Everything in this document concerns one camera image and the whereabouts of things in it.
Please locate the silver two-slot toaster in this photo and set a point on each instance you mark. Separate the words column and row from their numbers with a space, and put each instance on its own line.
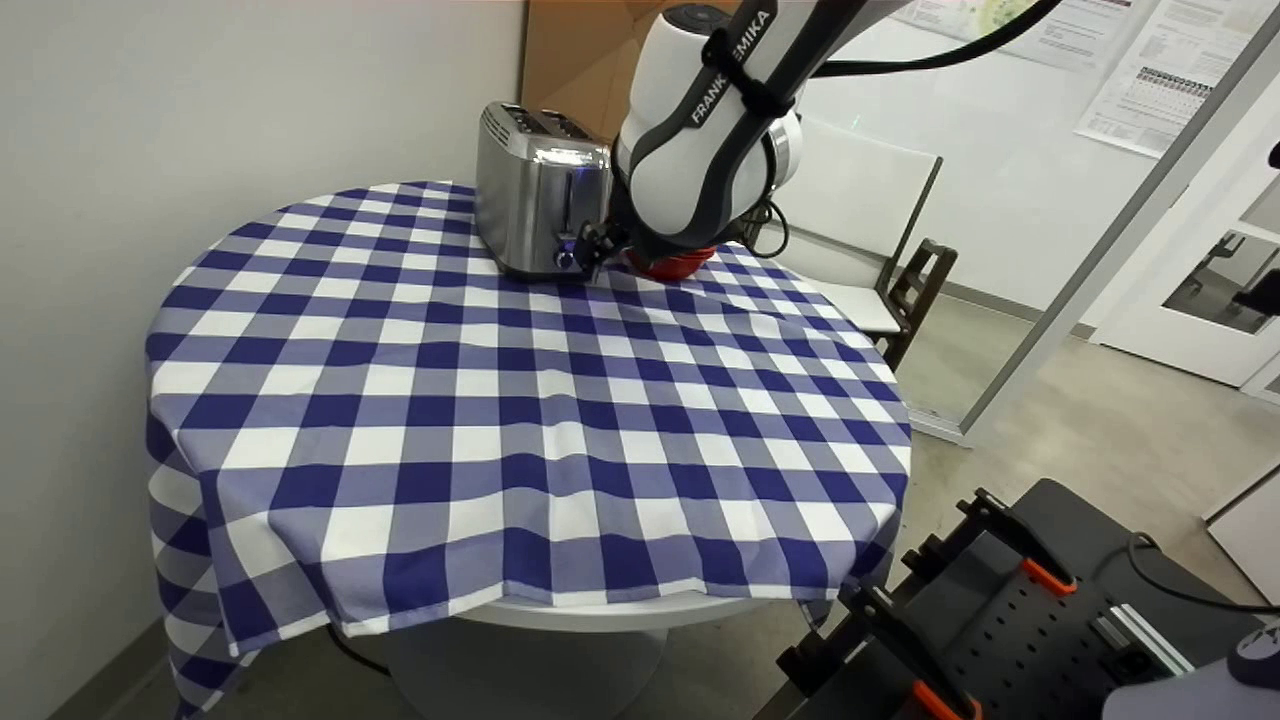
column 534, row 184

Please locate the white wall poster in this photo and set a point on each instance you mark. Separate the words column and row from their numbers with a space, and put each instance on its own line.
column 1175, row 72
column 1027, row 25

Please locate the large brown cardboard box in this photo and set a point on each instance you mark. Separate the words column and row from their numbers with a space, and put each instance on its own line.
column 587, row 55

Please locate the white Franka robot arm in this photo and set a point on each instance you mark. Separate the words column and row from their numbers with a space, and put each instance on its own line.
column 692, row 147

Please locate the blue white checked tablecloth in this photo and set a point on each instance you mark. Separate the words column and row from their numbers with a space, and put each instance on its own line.
column 504, row 403

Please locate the grey metal frame pole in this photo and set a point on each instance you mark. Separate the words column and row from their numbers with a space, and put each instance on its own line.
column 1123, row 240

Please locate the white cabinet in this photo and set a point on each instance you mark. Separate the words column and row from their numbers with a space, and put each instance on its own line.
column 1255, row 533

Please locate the red plastic bowl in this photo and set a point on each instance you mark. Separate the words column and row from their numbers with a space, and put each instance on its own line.
column 676, row 266

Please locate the black orange bar clamp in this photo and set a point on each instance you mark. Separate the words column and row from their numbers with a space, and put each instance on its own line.
column 920, row 655
column 1014, row 541

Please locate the black robot cart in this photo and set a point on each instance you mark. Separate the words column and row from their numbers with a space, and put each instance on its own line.
column 1052, row 642

